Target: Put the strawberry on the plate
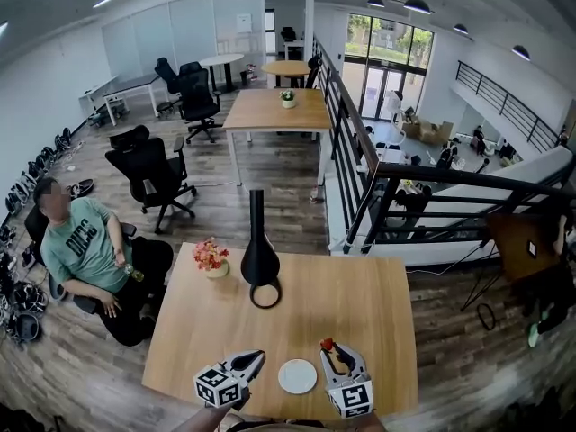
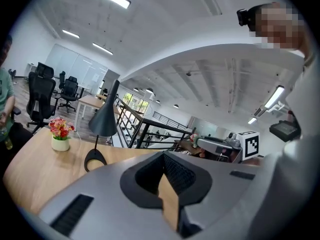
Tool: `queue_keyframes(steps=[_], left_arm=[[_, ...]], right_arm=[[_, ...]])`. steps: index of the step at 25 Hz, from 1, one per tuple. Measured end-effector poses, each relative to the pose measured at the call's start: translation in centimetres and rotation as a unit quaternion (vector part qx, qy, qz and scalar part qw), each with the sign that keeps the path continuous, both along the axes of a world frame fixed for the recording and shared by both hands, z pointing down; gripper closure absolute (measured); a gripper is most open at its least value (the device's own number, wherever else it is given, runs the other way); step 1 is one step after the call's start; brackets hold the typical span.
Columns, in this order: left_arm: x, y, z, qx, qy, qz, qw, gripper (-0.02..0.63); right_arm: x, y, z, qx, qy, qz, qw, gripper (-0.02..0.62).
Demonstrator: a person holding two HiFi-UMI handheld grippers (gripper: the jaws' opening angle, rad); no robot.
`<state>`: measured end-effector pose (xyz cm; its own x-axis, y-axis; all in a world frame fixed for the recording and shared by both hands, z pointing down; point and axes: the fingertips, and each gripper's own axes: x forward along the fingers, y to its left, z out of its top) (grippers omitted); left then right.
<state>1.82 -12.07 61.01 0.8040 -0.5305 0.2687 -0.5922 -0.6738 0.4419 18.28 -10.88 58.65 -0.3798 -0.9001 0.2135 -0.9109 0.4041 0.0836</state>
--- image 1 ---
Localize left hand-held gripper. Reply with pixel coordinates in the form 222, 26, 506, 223
193, 349, 266, 411

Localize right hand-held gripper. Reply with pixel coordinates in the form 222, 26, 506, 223
319, 343, 374, 419

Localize small white round plate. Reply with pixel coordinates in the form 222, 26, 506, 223
277, 358, 319, 395

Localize person's left forearm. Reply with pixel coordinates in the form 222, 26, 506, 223
173, 405, 235, 432

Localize person's right forearm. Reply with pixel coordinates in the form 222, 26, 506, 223
355, 414, 388, 432

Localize person's beige shirt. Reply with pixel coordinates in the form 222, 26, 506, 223
224, 416, 361, 432

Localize tall black vase lamp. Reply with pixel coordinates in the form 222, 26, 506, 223
240, 189, 284, 310

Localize pink flowers in cream pot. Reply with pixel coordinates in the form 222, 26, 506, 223
192, 237, 230, 279

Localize green drink bottle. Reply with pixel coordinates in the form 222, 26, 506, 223
121, 262, 145, 283

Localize small dark wooden table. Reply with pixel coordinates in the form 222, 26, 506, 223
461, 213, 563, 312

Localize black metal railing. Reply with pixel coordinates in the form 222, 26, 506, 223
312, 36, 576, 256

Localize pile of tangled headset gear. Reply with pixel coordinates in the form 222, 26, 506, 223
0, 225, 50, 344

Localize pair of dark shoes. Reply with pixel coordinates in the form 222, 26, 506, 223
67, 177, 95, 199

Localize cardboard boxes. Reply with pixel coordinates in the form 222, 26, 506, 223
401, 119, 455, 146

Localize wooden table with white legs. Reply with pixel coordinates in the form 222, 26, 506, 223
222, 88, 333, 187

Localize low wheeled cart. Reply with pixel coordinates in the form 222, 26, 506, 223
87, 99, 131, 128

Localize row of black headsets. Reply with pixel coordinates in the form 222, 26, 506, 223
4, 127, 73, 215

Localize round wooden table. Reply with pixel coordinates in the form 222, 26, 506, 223
260, 59, 311, 89

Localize grey desk with white legs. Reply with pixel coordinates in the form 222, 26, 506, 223
103, 73, 161, 127

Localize round white table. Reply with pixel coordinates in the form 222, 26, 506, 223
199, 53, 245, 94

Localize glass entrance doors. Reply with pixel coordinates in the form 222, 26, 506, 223
344, 13, 436, 121

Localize black balcony railing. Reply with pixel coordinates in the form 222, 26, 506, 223
455, 59, 562, 152

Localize black cable loop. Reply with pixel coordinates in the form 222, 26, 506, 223
476, 302, 497, 331

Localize white floor cable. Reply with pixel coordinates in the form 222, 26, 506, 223
197, 178, 253, 194

